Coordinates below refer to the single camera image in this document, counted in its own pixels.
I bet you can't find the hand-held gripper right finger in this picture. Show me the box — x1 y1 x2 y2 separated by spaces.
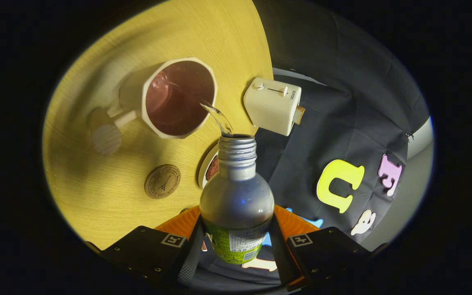
269 205 372 292

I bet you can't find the clear juice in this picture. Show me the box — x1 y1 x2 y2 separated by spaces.
159 80 235 136

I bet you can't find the silver bottle with green label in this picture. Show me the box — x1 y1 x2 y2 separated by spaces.
200 134 275 265

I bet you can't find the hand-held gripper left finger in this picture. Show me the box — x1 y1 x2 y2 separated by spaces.
86 205 207 289

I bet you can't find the red meat slice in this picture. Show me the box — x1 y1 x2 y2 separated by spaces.
206 155 220 183

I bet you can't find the white toaster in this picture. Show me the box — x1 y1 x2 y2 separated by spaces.
243 77 302 136

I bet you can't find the round cork coaster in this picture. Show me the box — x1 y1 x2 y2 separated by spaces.
144 164 181 199

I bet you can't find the black backdrop cloth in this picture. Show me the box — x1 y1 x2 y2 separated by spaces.
197 0 431 287

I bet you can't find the cream cup with wooden handle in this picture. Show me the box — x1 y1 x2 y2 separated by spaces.
88 57 218 155

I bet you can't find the grey round plate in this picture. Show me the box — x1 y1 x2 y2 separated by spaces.
197 143 220 190

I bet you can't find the wooden table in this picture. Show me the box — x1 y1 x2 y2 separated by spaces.
42 0 274 250

